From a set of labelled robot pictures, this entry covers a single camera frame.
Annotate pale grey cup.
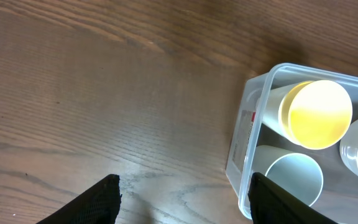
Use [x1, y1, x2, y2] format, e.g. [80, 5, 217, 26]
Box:
[252, 145, 324, 206]

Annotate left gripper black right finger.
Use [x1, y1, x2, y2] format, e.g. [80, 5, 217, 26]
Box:
[248, 172, 336, 224]

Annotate clear plastic container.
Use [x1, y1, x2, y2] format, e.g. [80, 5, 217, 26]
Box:
[226, 63, 358, 223]

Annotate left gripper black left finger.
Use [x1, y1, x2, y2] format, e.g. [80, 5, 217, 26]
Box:
[38, 174, 122, 224]

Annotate yellow cup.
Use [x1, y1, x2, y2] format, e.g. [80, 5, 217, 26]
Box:
[262, 80, 352, 150]

